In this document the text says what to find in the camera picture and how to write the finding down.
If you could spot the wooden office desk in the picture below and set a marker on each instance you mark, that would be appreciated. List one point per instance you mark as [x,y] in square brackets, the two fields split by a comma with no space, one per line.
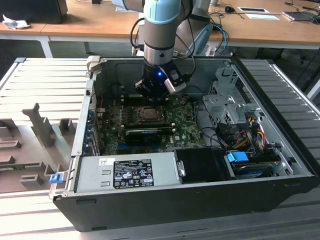
[100,22]

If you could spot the CPU socket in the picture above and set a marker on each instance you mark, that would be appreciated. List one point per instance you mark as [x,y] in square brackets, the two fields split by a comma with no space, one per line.
[150,114]

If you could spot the pale blue teach pendant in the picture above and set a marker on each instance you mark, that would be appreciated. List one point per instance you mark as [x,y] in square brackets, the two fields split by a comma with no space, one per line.
[202,37]

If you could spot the grey power supply unit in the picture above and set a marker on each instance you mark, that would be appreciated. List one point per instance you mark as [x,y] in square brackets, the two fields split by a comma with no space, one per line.
[90,172]

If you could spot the blue disk carrier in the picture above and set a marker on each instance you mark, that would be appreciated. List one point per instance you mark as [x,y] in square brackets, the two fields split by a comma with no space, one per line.
[236,158]

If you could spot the black plastic fan shroud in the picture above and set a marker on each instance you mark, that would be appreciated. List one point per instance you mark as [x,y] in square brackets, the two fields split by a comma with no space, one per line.
[200,165]

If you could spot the blue case release latch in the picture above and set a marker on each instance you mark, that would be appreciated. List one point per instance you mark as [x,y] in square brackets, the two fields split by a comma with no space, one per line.
[55,178]

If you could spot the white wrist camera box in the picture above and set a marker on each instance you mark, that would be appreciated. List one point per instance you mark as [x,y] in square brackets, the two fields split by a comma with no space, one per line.
[175,82]

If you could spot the black RAM slot bank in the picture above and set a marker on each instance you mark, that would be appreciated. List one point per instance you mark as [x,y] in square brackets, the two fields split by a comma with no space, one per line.
[130,98]
[150,125]

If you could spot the black open PC case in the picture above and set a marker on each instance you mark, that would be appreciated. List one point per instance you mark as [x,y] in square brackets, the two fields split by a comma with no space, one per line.
[175,207]

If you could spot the grey parts rack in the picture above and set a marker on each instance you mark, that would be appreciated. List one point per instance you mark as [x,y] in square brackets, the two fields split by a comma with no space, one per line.
[37,140]

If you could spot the hard disk drive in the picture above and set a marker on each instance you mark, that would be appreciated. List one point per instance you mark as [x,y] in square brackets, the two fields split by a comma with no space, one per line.
[257,168]

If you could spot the silver square CPU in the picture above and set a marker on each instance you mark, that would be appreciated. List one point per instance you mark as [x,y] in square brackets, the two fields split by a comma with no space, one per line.
[151,113]

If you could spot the blue expansion slot brackets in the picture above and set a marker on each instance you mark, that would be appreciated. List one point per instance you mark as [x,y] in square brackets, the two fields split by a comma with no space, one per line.
[88,137]

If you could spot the small white barcode sticker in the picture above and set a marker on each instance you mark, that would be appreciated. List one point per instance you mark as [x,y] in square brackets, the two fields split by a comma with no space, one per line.
[106,161]

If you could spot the green RAM stick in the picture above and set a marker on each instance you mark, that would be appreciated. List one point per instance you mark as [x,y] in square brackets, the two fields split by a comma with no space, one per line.
[20,167]

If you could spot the grey tablet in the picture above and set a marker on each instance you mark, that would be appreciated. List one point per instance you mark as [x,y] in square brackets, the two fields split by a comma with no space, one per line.
[298,15]

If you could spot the black computer mouse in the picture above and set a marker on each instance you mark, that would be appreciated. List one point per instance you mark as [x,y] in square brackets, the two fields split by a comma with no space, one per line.
[229,9]

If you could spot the crumpled white paper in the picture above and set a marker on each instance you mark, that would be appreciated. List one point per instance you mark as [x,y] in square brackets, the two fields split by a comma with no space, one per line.
[15,23]

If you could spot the silver metal drive cage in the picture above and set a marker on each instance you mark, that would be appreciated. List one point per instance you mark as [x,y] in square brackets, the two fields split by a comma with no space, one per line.
[225,105]

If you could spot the black power supply label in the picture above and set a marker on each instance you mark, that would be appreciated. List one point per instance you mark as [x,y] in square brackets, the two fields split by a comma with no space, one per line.
[133,173]

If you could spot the black graphics card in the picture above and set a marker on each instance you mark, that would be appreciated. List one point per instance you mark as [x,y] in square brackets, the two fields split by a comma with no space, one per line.
[142,137]

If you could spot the white paper sheet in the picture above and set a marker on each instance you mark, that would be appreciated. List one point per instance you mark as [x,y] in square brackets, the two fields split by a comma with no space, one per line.
[262,16]

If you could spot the green motherboard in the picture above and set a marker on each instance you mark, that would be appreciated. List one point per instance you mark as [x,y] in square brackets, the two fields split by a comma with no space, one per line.
[185,130]

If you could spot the black box on desk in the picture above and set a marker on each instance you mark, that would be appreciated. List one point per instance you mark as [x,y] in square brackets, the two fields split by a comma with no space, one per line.
[32,10]

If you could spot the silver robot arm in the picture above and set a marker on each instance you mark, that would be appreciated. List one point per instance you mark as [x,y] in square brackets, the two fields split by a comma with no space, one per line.
[160,32]

